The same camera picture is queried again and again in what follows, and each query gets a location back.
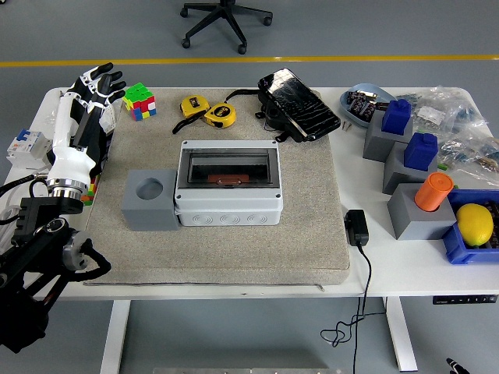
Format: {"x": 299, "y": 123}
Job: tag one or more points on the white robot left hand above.
{"x": 66, "y": 128}

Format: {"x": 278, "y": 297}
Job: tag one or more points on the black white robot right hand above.
{"x": 456, "y": 367}

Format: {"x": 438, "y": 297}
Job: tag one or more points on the grey electrical box clear lid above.
{"x": 234, "y": 214}

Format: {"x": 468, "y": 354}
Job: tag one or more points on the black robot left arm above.
{"x": 35, "y": 249}

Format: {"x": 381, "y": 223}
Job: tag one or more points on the black cloth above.
{"x": 103, "y": 152}

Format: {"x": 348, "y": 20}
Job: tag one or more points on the clear bag with white labels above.
{"x": 110, "y": 122}

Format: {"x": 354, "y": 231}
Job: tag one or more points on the white circuit breaker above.
{"x": 23, "y": 150}

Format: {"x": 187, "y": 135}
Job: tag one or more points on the white desk leg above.
{"x": 115, "y": 339}
{"x": 401, "y": 335}

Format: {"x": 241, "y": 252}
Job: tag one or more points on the small colourful puzzle cube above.
{"x": 92, "y": 191}

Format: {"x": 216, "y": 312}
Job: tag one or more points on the black desk control panel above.
{"x": 464, "y": 299}

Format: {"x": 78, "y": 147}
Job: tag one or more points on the large colourful puzzle cube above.
{"x": 140, "y": 99}

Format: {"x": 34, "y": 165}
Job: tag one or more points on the blue plastic bin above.
{"x": 464, "y": 253}

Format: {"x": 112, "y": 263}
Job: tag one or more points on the grey block holder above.
{"x": 376, "y": 144}
{"x": 395, "y": 175}
{"x": 409, "y": 222}
{"x": 148, "y": 214}

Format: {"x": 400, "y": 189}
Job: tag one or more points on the yellow tape measure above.
{"x": 222, "y": 113}
{"x": 193, "y": 105}

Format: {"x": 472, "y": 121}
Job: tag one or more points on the yellow lemon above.
{"x": 473, "y": 224}

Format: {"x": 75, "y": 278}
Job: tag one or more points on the black power adapter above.
{"x": 356, "y": 228}

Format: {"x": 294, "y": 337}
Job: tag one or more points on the black office chair base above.
{"x": 224, "y": 19}

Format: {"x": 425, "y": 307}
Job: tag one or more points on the small green plastic piece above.
{"x": 441, "y": 166}

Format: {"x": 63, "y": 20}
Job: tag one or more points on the blue plastic block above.
{"x": 395, "y": 117}
{"x": 419, "y": 154}

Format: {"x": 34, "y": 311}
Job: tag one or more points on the clear bag of components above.
{"x": 468, "y": 150}
{"x": 429, "y": 115}

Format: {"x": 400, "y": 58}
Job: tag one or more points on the grey-brown mat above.
{"x": 253, "y": 253}

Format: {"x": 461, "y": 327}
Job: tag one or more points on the dark printed packet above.
{"x": 370, "y": 109}
{"x": 354, "y": 100}

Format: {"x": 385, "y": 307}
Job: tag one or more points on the light blue bowl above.
{"x": 374, "y": 89}

